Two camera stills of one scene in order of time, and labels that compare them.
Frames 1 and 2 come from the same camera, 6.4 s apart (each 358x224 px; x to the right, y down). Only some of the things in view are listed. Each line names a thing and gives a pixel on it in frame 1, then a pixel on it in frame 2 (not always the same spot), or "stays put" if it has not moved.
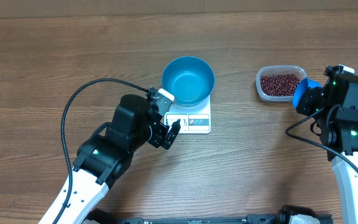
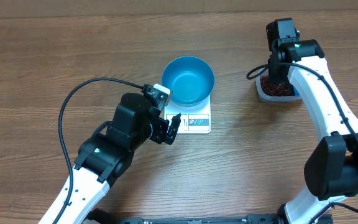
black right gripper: x=304 y=107 → x=276 y=79
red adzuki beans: x=281 y=84 stays put
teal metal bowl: x=189 y=79 stays put
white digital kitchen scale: x=193 y=120 stays put
